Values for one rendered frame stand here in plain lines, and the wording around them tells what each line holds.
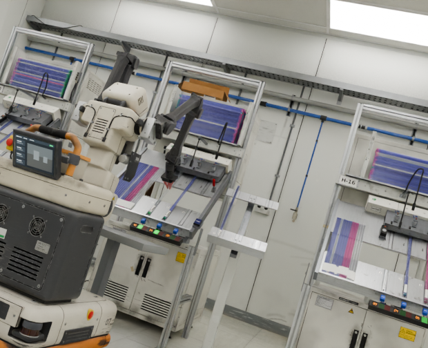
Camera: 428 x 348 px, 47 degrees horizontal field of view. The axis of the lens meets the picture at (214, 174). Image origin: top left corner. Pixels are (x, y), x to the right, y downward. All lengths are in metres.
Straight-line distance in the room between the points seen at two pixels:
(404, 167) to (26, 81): 2.94
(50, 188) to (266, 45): 3.57
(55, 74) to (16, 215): 2.05
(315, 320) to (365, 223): 0.69
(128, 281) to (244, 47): 2.94
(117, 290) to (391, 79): 3.29
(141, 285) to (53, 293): 1.31
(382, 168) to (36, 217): 2.18
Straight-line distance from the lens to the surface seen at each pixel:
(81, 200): 2.13
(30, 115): 4.06
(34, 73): 4.28
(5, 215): 2.34
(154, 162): 3.57
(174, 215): 3.10
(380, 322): 3.21
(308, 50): 5.27
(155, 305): 3.39
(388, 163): 3.40
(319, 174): 4.89
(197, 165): 3.44
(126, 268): 3.45
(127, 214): 3.14
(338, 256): 2.98
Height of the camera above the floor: 0.81
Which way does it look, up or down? 6 degrees up
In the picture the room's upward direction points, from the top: 17 degrees clockwise
